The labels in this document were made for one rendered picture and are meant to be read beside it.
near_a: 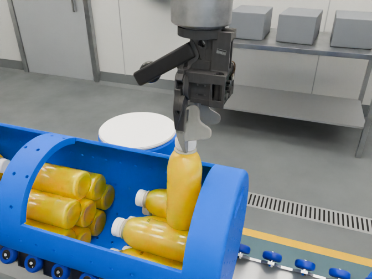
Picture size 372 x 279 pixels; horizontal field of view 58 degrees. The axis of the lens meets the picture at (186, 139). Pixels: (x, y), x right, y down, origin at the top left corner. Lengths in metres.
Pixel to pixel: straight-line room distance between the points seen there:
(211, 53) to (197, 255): 0.33
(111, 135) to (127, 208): 0.35
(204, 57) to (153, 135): 0.68
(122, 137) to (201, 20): 0.76
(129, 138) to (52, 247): 0.54
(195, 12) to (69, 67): 4.52
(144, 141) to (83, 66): 3.73
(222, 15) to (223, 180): 0.29
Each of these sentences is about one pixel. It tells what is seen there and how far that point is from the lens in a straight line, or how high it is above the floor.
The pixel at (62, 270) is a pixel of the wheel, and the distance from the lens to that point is 0.86.
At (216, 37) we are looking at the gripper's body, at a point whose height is 1.49.
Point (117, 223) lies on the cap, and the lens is 0.73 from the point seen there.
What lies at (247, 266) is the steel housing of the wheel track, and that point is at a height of 0.93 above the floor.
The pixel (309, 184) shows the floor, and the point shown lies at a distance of 2.81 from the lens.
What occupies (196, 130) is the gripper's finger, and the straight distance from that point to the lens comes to 0.56.
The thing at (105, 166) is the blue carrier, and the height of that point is 1.10.
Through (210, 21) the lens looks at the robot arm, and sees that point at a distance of 0.49.
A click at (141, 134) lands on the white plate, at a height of 1.04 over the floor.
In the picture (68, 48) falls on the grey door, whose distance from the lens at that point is 4.87.
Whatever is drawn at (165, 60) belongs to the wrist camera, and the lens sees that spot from 0.54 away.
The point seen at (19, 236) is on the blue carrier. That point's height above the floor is 1.10.
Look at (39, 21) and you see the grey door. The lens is 5.06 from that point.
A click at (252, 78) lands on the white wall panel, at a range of 3.98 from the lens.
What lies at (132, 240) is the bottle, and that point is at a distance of 0.70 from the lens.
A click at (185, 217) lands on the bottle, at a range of 0.65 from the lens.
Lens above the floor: 1.61
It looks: 30 degrees down
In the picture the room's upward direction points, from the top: straight up
